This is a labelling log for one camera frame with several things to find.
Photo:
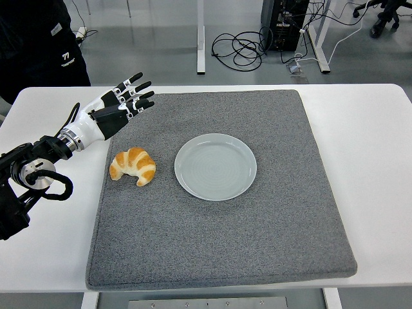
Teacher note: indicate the grey fabric mat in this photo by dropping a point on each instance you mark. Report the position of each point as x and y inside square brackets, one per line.
[209, 241]

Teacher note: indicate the pale grey round plate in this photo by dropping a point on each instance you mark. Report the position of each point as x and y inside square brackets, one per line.
[215, 167]

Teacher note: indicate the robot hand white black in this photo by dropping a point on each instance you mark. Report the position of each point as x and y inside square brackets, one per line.
[87, 125]

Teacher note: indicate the metal floor socket box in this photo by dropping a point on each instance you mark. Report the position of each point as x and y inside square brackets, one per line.
[296, 71]

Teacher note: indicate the white table leg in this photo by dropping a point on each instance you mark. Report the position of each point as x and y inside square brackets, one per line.
[332, 299]
[89, 301]

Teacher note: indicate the white desk leg with foot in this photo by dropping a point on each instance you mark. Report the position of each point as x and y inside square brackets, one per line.
[322, 58]
[201, 48]

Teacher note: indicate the white power strip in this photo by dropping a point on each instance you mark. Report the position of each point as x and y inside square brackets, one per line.
[82, 32]

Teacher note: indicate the croissant bread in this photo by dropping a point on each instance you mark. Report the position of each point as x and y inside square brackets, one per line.
[135, 161]

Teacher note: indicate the black office chair base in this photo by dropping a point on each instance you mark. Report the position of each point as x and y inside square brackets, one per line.
[381, 24]

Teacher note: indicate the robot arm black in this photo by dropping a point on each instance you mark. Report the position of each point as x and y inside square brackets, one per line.
[13, 206]

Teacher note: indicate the person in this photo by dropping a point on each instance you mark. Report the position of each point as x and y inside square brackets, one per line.
[32, 48]

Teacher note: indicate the black computer tower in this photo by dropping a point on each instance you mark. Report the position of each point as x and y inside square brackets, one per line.
[283, 19]

